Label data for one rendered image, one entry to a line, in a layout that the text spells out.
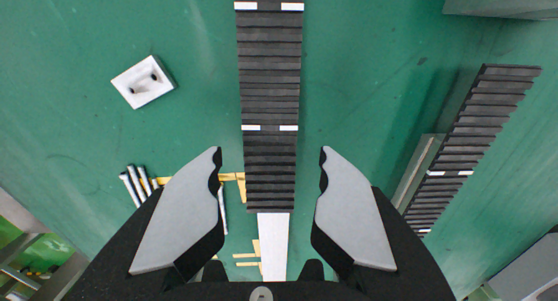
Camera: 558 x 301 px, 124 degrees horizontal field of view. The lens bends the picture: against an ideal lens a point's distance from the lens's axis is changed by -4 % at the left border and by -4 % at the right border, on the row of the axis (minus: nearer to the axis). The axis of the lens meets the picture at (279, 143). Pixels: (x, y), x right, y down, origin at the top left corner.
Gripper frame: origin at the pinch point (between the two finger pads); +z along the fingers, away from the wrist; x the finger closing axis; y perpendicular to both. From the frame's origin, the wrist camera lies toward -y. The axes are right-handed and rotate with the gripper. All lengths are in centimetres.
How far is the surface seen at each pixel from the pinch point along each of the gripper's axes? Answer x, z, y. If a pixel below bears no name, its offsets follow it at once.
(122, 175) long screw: -18.3, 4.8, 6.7
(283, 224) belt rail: 1.3, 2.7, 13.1
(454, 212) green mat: 29.4, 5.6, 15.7
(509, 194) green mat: 36.5, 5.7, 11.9
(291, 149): 1.8, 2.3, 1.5
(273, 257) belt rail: 0.0, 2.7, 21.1
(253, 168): -1.8, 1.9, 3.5
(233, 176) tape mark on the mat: -5.1, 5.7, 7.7
